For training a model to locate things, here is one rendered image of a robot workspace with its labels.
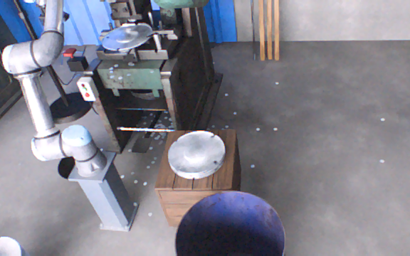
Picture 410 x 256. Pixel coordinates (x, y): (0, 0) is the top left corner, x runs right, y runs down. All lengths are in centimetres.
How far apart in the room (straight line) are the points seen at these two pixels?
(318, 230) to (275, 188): 34
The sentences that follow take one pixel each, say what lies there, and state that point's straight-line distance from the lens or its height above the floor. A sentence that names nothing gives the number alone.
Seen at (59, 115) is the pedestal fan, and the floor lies 4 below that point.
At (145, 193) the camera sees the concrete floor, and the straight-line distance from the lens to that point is 224.
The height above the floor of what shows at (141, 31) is 78.
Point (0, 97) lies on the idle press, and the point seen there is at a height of 10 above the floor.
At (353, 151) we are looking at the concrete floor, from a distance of 236.
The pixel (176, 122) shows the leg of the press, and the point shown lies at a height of 30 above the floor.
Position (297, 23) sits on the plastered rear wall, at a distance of 331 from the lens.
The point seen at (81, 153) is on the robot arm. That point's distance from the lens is 174.
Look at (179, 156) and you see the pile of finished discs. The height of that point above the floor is 39.
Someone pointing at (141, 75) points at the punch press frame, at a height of 60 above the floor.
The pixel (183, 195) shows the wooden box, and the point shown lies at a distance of 180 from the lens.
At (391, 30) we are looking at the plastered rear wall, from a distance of 342.
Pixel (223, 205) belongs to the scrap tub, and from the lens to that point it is 160.
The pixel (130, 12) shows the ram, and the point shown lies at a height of 91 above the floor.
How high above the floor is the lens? 170
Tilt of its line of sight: 41 degrees down
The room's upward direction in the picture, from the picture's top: 11 degrees counter-clockwise
